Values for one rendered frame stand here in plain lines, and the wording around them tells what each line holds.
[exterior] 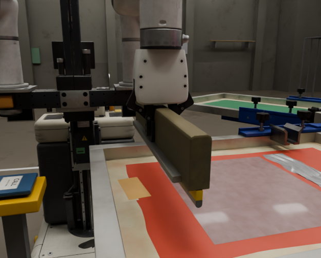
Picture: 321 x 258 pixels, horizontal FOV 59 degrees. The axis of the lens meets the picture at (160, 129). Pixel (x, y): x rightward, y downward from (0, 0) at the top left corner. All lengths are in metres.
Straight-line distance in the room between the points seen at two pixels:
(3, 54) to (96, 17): 9.65
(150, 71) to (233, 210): 0.30
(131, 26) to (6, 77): 0.45
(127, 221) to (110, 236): 0.10
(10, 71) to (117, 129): 0.73
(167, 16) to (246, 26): 11.52
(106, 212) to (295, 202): 0.37
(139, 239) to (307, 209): 0.32
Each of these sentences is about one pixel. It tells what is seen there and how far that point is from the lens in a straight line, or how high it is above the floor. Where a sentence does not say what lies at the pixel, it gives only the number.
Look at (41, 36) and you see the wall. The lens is 10.76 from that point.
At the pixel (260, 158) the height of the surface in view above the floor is 0.96.
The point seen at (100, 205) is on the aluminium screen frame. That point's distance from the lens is 0.51.
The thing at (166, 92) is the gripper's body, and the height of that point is 1.17.
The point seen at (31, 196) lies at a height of 0.95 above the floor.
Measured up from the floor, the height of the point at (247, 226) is 0.96.
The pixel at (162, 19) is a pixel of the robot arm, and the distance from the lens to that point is 0.50.
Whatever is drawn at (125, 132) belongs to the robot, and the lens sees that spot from 1.62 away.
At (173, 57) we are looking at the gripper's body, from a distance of 0.52.
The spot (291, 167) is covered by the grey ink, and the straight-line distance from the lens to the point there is 0.81.
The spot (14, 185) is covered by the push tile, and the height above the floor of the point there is 0.97.
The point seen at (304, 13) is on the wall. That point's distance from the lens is 12.05.
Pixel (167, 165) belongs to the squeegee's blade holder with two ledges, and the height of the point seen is 1.08.
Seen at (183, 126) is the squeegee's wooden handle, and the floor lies 1.14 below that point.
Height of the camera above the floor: 1.23
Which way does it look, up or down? 14 degrees down
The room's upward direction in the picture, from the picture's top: straight up
